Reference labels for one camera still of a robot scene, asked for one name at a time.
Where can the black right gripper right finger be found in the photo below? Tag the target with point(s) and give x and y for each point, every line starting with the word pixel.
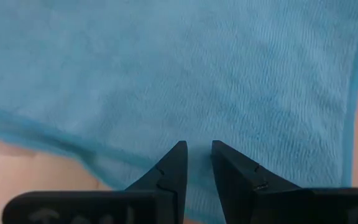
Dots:
pixel 244 193

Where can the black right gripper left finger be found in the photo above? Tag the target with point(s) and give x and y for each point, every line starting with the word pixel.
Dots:
pixel 166 186

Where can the blue microfiber towel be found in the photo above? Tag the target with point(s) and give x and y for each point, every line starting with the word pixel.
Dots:
pixel 166 77

